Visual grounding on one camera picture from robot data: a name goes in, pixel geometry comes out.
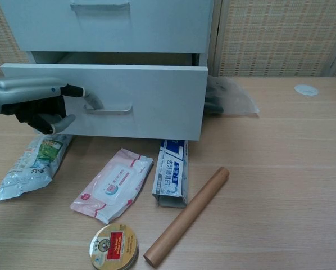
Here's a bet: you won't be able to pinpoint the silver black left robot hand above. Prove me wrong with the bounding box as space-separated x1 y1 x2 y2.
0 77 105 136

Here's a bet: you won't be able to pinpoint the white bottom drawer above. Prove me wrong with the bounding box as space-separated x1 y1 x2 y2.
0 51 209 141

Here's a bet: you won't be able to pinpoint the white drawer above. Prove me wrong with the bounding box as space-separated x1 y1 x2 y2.
0 51 209 141
0 0 214 54

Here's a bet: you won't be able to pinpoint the white middle drawer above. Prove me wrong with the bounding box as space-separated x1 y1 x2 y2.
0 0 214 54

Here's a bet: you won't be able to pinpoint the grey drawer cabinet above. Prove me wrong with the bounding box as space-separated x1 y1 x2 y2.
0 0 215 76

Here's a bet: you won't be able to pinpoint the white green snack bag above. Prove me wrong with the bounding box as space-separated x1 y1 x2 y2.
0 133 73 202

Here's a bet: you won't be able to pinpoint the pink wet wipes pack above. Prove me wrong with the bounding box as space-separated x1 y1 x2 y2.
70 148 155 225

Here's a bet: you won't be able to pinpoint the blue white toothpaste box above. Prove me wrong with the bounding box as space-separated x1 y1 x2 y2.
152 138 190 209

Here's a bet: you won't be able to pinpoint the round gold red tin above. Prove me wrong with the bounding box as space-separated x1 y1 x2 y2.
89 223 140 270

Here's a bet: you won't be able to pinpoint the black items inside bag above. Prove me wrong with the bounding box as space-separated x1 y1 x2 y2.
204 83 225 114

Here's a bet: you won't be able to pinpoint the wooden cylinder tube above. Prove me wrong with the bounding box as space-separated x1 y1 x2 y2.
143 166 230 267

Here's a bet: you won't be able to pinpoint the clear plastic bag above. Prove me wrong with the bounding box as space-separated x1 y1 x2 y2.
203 75 261 116

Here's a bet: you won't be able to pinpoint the white round cable grommet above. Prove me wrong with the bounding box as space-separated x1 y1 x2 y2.
294 83 319 97

